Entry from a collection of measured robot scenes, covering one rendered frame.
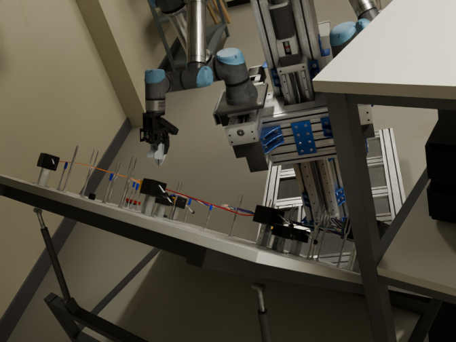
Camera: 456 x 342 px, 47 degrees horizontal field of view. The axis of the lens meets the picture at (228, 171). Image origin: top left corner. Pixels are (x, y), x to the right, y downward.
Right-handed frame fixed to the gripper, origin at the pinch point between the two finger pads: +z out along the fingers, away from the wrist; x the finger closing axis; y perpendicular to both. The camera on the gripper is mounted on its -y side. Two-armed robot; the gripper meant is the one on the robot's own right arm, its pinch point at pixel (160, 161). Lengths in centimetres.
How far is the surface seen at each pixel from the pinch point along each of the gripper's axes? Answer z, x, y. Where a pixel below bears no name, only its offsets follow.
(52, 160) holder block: -14, 16, 60
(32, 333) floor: 133, -129, -20
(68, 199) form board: -13, 46, 78
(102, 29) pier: -51, -246, -189
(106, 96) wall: 10, -247, -192
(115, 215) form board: -14, 62, 80
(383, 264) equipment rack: -7, 108, 56
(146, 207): -6, 48, 57
